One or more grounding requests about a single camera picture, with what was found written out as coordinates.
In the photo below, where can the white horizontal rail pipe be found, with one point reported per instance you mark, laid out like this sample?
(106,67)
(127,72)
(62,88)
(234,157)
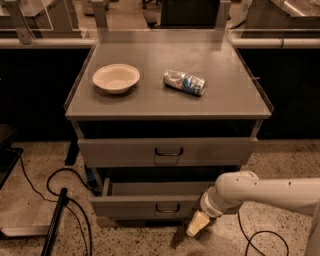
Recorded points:
(264,43)

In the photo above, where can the crushed silver blue can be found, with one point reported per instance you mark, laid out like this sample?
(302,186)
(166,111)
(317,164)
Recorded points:
(185,82)

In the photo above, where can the black metal bar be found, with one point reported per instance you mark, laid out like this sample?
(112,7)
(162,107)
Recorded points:
(53,227)

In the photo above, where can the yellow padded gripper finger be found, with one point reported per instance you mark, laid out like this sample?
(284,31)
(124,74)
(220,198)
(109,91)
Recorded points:
(198,222)

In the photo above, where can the white paper bowl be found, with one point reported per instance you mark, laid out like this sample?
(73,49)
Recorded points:
(116,78)

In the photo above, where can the grey top drawer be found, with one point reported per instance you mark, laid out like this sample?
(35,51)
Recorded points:
(151,152)

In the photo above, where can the grey drawer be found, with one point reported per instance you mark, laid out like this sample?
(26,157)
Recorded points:
(151,152)
(148,200)

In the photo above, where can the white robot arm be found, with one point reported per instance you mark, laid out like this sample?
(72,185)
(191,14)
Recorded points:
(230,190)

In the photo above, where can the grey drawer cabinet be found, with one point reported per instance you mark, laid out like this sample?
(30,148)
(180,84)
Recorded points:
(231,105)

